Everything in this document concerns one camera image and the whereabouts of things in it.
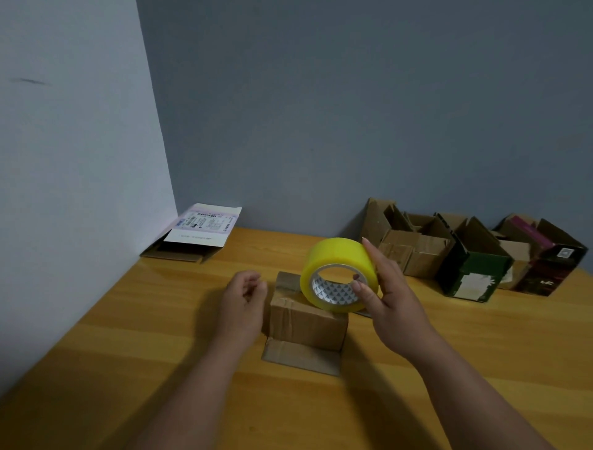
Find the person's left hand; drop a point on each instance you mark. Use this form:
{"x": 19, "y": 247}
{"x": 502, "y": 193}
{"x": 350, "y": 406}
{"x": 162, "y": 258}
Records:
{"x": 241, "y": 310}

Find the plain brown carton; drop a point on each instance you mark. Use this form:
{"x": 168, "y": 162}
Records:
{"x": 380, "y": 222}

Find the black box white label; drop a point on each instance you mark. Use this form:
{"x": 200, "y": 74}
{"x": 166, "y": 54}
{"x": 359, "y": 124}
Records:
{"x": 194, "y": 232}

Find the person's right hand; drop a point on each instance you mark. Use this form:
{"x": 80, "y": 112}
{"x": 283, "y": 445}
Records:
{"x": 398, "y": 315}

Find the pink and black carton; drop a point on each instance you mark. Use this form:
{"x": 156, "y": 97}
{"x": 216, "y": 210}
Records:
{"x": 546, "y": 259}

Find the black scissors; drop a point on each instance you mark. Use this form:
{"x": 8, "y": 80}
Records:
{"x": 361, "y": 314}

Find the yellow tape roll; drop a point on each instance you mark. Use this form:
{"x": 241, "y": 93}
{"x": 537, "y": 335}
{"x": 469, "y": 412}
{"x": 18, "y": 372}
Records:
{"x": 333, "y": 250}

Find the person's right forearm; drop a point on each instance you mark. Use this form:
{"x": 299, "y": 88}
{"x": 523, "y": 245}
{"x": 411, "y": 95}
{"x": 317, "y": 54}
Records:
{"x": 482, "y": 408}

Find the small brown cardboard box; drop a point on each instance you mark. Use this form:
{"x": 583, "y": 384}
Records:
{"x": 514, "y": 259}

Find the person's left forearm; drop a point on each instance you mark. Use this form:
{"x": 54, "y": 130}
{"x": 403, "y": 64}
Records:
{"x": 190, "y": 408}

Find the brown carton with label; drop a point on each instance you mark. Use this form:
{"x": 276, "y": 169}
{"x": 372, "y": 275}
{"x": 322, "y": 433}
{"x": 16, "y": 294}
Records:
{"x": 426, "y": 250}

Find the green box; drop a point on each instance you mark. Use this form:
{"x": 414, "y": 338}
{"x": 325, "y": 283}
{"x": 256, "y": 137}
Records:
{"x": 472, "y": 264}

